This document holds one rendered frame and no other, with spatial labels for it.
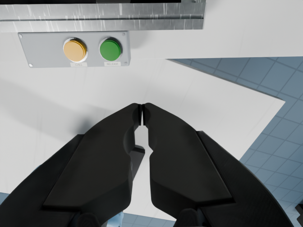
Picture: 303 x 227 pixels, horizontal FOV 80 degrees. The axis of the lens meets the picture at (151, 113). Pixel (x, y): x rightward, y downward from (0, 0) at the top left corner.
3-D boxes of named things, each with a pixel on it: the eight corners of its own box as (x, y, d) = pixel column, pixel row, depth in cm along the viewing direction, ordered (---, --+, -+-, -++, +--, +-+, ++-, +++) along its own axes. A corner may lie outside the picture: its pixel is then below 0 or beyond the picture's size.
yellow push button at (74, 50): (88, 59, 38) (86, 61, 37) (69, 59, 38) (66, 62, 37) (84, 38, 36) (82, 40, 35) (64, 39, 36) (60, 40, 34)
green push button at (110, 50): (121, 58, 39) (121, 61, 37) (103, 59, 38) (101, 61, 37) (120, 38, 36) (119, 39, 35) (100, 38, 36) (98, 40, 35)
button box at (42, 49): (131, 59, 44) (129, 66, 38) (42, 61, 43) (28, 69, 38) (129, 27, 40) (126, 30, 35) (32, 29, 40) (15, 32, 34)
